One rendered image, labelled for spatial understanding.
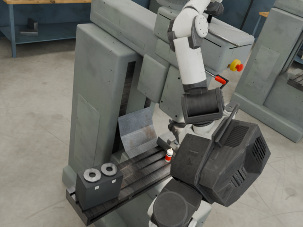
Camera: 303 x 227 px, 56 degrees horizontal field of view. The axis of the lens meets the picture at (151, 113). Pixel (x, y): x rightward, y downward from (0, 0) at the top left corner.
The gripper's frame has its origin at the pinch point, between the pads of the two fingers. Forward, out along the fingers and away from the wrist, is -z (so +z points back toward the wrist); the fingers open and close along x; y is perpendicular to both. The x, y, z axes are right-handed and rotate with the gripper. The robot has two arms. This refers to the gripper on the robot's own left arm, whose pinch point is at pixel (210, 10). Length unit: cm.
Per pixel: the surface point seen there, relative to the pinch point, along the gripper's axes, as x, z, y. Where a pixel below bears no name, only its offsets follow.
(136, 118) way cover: -31, -64, -70
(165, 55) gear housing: -15.9, -12.9, -26.2
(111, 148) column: -41, -64, -99
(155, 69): -20.1, -20.3, -34.7
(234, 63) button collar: 20.3, -1.8, -19.5
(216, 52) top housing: 11.0, 6.7, -19.6
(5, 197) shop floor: -118, -76, -182
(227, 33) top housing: 12.0, 1.0, -8.0
